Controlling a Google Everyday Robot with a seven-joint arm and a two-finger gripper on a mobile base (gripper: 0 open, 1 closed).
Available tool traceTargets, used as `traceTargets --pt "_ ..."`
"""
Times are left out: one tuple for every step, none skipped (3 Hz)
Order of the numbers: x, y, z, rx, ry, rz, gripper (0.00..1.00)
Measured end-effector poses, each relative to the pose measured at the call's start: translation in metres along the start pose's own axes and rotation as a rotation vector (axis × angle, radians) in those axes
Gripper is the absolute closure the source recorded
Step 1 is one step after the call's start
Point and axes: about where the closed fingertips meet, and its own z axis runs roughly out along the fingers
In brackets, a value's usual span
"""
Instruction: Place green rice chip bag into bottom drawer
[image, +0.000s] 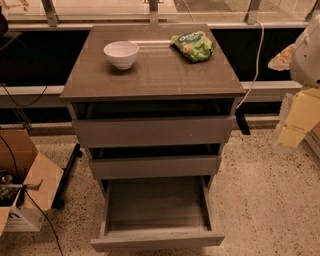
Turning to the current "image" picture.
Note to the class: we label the white ceramic bowl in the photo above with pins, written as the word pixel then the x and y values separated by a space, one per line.
pixel 121 54

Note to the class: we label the open cardboard box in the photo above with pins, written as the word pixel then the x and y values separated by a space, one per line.
pixel 20 158

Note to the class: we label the grey drawer cabinet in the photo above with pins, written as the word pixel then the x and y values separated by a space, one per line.
pixel 160 84

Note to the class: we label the grey top drawer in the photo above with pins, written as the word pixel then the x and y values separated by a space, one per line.
pixel 153 132

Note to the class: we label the grey middle drawer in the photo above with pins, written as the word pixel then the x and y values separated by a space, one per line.
pixel 155 167

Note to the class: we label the grey open bottom drawer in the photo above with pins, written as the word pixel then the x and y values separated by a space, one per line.
pixel 156 213

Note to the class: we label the black stand leg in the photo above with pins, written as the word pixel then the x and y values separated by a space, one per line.
pixel 58 202

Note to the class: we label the cardboard box at right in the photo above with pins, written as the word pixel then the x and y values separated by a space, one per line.
pixel 313 139

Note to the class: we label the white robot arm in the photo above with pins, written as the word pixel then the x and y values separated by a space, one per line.
pixel 305 62

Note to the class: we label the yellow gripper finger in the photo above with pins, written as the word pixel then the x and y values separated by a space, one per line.
pixel 299 114
pixel 282 60

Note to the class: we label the green rice chip bag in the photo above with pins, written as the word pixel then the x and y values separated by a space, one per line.
pixel 195 45

